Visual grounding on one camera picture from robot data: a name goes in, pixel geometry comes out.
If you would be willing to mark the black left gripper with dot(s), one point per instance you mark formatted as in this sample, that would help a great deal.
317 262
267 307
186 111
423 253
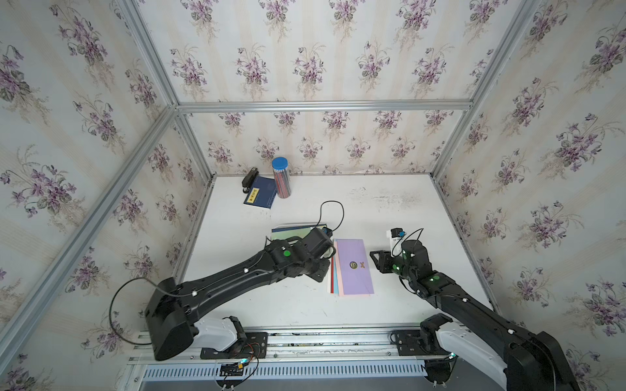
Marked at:
324 265

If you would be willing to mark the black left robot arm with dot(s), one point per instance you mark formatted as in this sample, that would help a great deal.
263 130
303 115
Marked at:
175 310

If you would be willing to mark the white red-striped envelope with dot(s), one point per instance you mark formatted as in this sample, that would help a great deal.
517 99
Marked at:
331 274

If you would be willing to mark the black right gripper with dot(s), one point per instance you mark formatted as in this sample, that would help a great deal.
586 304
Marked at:
381 262

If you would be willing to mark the light green envelope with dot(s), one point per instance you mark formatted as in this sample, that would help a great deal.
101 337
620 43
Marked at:
292 233

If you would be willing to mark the white plastic storage box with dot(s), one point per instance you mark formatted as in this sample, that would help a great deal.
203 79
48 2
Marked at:
293 232

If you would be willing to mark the dark blue book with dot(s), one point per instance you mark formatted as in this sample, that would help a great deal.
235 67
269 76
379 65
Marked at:
261 192

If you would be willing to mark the blue-lidded pencil tube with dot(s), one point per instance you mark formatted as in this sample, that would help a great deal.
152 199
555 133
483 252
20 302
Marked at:
280 167

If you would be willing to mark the black stapler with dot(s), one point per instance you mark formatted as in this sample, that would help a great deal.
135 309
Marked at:
248 180

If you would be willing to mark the light blue envelope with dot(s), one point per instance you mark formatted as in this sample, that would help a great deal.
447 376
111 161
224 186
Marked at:
335 287

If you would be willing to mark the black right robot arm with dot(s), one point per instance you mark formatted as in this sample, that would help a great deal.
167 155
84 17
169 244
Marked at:
510 355

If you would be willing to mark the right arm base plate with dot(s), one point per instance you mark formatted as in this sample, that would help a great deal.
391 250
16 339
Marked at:
417 342

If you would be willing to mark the aluminium mounting rail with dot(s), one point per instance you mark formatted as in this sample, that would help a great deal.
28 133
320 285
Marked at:
327 344

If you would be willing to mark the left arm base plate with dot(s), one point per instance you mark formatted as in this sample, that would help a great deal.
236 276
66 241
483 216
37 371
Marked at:
254 344

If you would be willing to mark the lavender envelope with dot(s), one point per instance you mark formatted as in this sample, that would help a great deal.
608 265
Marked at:
351 257

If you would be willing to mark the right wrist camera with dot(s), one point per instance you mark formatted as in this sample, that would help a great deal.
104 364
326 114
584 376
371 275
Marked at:
395 235

